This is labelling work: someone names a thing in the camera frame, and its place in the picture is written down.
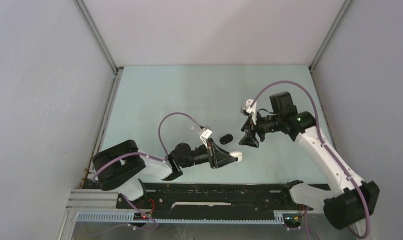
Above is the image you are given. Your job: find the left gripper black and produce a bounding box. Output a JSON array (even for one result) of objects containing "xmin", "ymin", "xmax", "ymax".
[{"xmin": 179, "ymin": 138, "xmax": 236, "ymax": 169}]

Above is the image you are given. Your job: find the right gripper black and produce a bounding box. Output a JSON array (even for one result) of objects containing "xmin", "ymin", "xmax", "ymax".
[{"xmin": 238, "ymin": 110, "xmax": 282, "ymax": 148}]

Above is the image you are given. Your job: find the white oval charging case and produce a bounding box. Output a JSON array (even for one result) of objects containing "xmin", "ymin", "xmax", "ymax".
[{"xmin": 229, "ymin": 151, "xmax": 243, "ymax": 162}]

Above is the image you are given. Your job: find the black oval charging case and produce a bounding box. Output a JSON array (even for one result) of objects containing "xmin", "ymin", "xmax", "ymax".
[{"xmin": 219, "ymin": 133, "xmax": 234, "ymax": 145}]

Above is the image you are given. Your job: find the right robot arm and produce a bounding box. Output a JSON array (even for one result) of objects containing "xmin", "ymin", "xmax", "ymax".
[{"xmin": 239, "ymin": 91, "xmax": 380, "ymax": 230}]

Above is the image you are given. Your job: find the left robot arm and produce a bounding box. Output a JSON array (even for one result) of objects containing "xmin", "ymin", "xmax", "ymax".
[{"xmin": 92, "ymin": 140, "xmax": 211, "ymax": 209}]

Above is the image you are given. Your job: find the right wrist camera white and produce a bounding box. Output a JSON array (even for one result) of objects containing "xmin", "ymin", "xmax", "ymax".
[{"xmin": 240, "ymin": 99, "xmax": 257, "ymax": 123}]

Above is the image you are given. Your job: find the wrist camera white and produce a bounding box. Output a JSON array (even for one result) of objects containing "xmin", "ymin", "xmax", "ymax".
[
  {"xmin": 199, "ymin": 126, "xmax": 213, "ymax": 147},
  {"xmin": 240, "ymin": 99, "xmax": 257, "ymax": 123}
]

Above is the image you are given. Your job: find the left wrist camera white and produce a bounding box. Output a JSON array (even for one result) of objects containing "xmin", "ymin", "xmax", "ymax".
[{"xmin": 199, "ymin": 126, "xmax": 213, "ymax": 147}]

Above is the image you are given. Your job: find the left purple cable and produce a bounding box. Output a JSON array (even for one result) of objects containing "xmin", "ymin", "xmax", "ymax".
[{"xmin": 92, "ymin": 112, "xmax": 204, "ymax": 183}]

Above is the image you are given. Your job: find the purple cable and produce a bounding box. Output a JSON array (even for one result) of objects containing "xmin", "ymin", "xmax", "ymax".
[
  {"xmin": 92, "ymin": 112, "xmax": 204, "ymax": 183},
  {"xmin": 249, "ymin": 80, "xmax": 371, "ymax": 239}
]

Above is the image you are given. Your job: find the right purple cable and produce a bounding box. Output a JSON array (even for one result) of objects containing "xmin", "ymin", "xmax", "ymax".
[{"xmin": 249, "ymin": 80, "xmax": 371, "ymax": 239}]

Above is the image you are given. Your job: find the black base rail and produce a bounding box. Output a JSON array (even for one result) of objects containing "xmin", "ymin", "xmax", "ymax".
[{"xmin": 133, "ymin": 183, "xmax": 307, "ymax": 223}]

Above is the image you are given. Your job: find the blue-grey cable duct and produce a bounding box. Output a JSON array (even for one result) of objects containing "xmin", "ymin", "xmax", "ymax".
[{"xmin": 76, "ymin": 211, "xmax": 287, "ymax": 225}]

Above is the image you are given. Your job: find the right aluminium frame post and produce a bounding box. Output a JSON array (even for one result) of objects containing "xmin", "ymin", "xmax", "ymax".
[{"xmin": 308, "ymin": 0, "xmax": 355, "ymax": 148}]

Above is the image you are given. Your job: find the aluminium frame post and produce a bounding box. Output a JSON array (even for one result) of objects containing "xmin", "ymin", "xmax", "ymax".
[
  {"xmin": 61, "ymin": 0, "xmax": 120, "ymax": 172},
  {"xmin": 308, "ymin": 0, "xmax": 355, "ymax": 148}
]

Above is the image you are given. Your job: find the left aluminium frame post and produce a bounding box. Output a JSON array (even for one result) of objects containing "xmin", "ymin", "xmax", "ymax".
[{"xmin": 61, "ymin": 0, "xmax": 120, "ymax": 172}]

